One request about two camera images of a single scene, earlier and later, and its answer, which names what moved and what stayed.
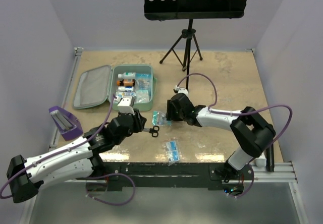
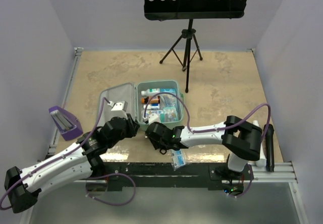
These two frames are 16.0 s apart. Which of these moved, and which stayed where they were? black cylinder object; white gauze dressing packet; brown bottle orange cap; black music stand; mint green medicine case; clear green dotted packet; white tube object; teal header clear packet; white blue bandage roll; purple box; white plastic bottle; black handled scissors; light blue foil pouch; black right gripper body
Moved: light blue foil pouch; white blue bandage roll; brown bottle orange cap; clear green dotted packet; white plastic bottle; black handled scissors; white gauze dressing packet; mint green medicine case; black right gripper body; teal header clear packet
Stayed: black cylinder object; black music stand; purple box; white tube object
